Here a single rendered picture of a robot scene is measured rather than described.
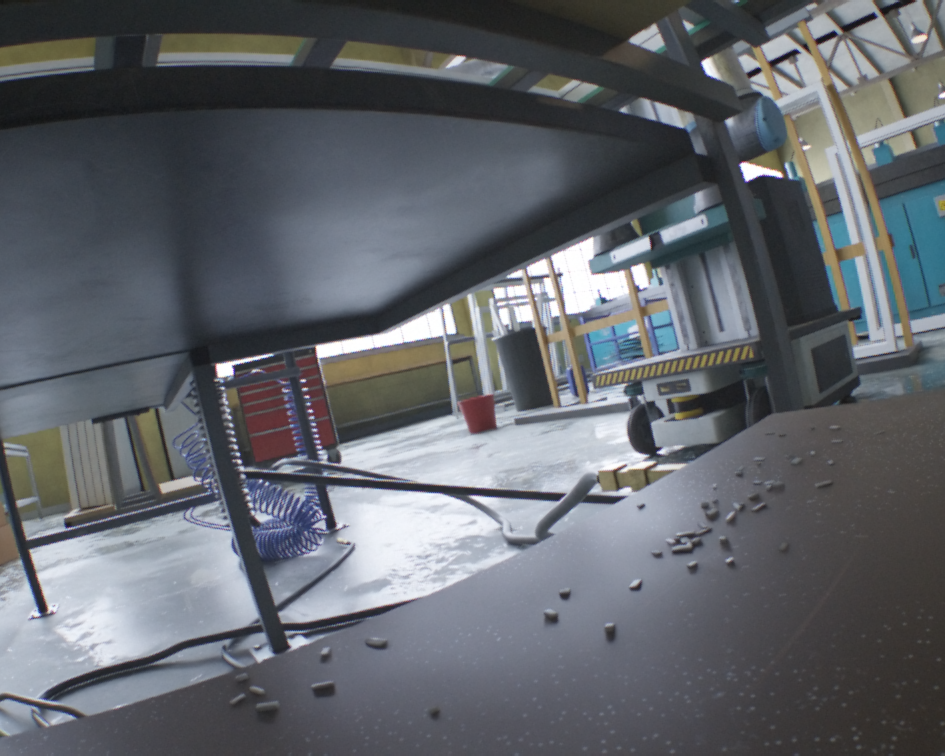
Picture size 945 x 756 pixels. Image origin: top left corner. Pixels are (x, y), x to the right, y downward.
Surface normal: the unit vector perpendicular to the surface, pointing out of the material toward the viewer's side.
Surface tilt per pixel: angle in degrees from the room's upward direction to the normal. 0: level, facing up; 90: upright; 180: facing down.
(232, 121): 180
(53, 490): 90
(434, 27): 180
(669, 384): 90
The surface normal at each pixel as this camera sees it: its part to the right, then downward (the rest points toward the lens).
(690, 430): -0.83, 0.20
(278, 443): 0.23, -0.07
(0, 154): 0.24, 0.97
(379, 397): 0.56, -0.14
